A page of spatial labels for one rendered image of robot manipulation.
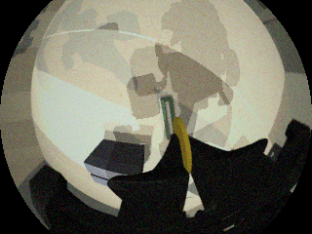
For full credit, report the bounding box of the gold coin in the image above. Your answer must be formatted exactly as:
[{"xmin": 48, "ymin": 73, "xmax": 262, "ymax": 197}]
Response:
[{"xmin": 175, "ymin": 117, "xmax": 192, "ymax": 176}]

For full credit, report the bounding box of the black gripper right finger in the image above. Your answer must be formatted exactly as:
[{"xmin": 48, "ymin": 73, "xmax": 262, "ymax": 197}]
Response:
[{"xmin": 188, "ymin": 136, "xmax": 268, "ymax": 208}]

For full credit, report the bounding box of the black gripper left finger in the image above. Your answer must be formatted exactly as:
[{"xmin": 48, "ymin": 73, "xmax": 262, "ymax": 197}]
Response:
[{"xmin": 108, "ymin": 134, "xmax": 190, "ymax": 212}]

